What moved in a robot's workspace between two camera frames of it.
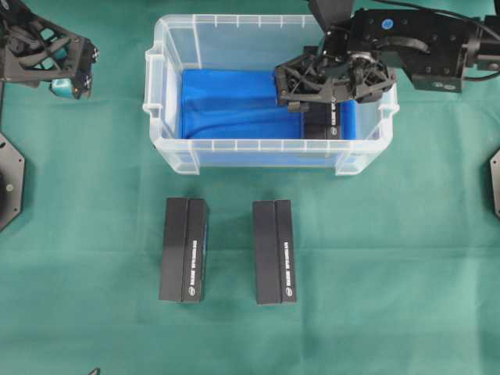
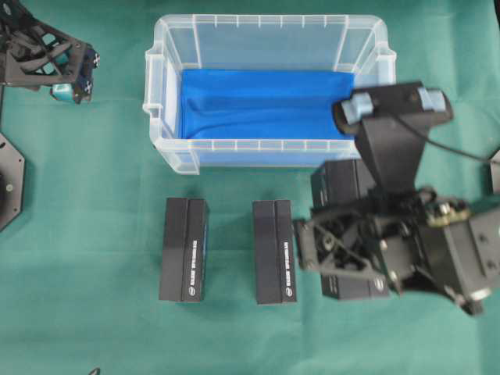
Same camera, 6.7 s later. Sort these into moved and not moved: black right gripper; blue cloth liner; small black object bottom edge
Moved: black right gripper
Not moved: blue cloth liner; small black object bottom edge
